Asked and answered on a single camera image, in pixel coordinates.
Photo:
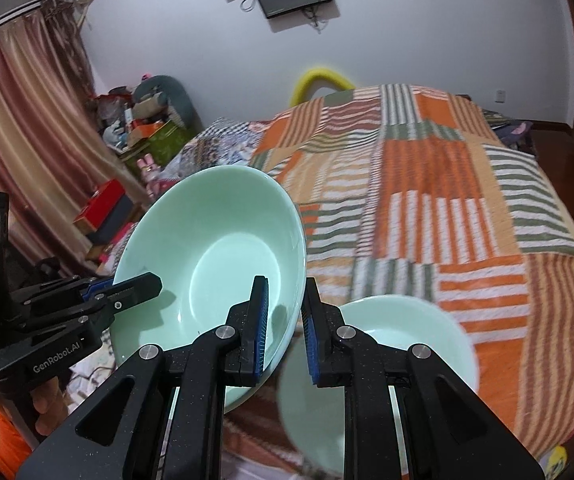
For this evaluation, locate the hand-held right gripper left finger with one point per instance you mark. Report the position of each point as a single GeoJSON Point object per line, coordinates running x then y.
{"type": "Point", "coordinates": [259, 335]}

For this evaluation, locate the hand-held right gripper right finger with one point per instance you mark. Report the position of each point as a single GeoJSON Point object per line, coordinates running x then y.
{"type": "Point", "coordinates": [311, 340]}

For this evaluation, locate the striped brown curtain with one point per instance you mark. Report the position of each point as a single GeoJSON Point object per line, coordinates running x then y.
{"type": "Point", "coordinates": [27, 135]}

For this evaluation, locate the pink bunny toy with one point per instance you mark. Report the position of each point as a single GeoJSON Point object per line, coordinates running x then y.
{"type": "Point", "coordinates": [148, 167]}

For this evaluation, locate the green bowl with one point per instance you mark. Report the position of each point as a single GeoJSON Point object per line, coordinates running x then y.
{"type": "Point", "coordinates": [207, 240]}

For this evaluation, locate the orange striped patchwork quilt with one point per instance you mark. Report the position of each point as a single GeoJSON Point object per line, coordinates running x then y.
{"type": "Point", "coordinates": [442, 210]}

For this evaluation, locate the white wall socket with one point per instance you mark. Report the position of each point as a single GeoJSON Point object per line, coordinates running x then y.
{"type": "Point", "coordinates": [501, 96]}

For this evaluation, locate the green plate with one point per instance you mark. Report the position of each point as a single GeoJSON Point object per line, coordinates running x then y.
{"type": "Point", "coordinates": [417, 325]}

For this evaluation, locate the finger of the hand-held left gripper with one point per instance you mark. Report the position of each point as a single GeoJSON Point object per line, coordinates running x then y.
{"type": "Point", "coordinates": [134, 290]}

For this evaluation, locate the purple cloth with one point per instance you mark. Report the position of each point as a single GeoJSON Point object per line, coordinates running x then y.
{"type": "Point", "coordinates": [514, 132]}

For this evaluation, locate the yellow pillow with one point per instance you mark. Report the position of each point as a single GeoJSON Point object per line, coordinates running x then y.
{"type": "Point", "coordinates": [317, 80]}

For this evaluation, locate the person's left forearm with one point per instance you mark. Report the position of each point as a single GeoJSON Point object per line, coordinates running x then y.
{"type": "Point", "coordinates": [12, 440]}

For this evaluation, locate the red box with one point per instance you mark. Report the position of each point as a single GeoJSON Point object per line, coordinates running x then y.
{"type": "Point", "coordinates": [102, 200]}

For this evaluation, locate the yellow plush toy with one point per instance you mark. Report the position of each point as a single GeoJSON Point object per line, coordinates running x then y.
{"type": "Point", "coordinates": [556, 462]}

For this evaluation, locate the blue white patterned blanket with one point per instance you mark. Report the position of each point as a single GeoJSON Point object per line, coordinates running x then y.
{"type": "Point", "coordinates": [217, 145]}

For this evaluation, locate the person's left hand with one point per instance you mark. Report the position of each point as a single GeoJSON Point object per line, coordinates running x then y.
{"type": "Point", "coordinates": [52, 405]}

